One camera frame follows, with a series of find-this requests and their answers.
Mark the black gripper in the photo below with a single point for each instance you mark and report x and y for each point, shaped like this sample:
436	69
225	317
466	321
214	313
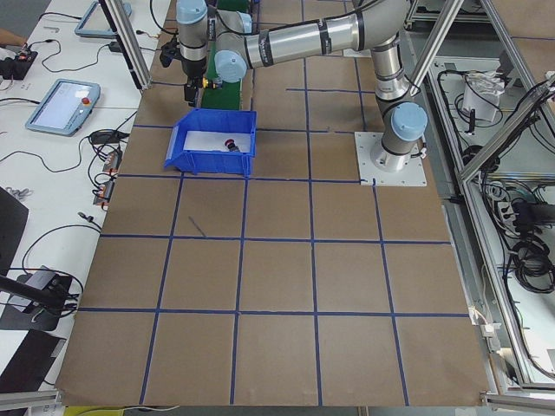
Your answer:
191	69

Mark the red push button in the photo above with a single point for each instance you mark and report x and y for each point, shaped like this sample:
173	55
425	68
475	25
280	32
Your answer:
232	146

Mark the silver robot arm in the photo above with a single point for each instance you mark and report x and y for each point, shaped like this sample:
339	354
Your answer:
371	25

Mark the green conveyor belt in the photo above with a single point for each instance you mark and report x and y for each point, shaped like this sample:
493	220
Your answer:
227	97

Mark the far blue storage bin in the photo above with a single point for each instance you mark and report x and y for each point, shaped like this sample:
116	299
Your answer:
214	120

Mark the white foam pad far bin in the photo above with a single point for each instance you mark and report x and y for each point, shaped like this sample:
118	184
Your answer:
215	141

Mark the upper teach pendant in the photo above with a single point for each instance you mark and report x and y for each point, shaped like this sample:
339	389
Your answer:
94	24

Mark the teach pendant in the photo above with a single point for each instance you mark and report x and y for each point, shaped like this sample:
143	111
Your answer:
65	107
94	24

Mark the lower teach pendant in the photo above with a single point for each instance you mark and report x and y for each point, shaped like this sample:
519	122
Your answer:
65	107

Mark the aluminium frame post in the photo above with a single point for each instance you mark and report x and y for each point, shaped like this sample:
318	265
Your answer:
120	24

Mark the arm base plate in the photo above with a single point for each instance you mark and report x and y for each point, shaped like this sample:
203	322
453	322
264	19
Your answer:
378	168

